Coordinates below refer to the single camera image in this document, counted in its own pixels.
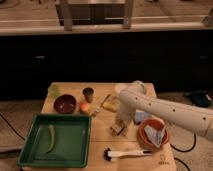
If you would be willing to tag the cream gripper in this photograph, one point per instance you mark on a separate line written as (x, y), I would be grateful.
(124, 117)

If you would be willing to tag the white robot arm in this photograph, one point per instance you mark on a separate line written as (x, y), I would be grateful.
(134, 97)

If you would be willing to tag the green plastic tray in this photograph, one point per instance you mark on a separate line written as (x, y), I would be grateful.
(71, 142)

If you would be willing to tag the blue sponge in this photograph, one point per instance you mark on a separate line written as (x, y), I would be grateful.
(140, 116)

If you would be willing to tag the white plastic cup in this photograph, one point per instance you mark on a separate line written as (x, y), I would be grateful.
(119, 87)

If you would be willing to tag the orange clay bowl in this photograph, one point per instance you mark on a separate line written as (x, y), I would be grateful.
(142, 137)

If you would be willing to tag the blue grey cloth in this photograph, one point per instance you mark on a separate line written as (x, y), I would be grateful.
(155, 136)

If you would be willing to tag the red yellow apple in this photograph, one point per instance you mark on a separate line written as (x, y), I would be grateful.
(85, 108)

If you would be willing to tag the dark red bowl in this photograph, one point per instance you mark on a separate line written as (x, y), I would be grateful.
(65, 104)

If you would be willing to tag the green chili pepper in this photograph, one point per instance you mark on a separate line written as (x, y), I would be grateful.
(52, 133)

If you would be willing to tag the light green lime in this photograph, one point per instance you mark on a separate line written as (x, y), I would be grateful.
(53, 91)

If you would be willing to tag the black bag on floor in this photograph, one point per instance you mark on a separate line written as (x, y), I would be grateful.
(200, 99)

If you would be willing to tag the wooden chair legs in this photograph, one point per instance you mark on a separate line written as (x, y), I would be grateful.
(94, 12)

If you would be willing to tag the wooden handled knife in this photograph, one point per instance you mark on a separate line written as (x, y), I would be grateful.
(98, 109)

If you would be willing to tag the white handled dish brush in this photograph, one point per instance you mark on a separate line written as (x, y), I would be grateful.
(109, 154)

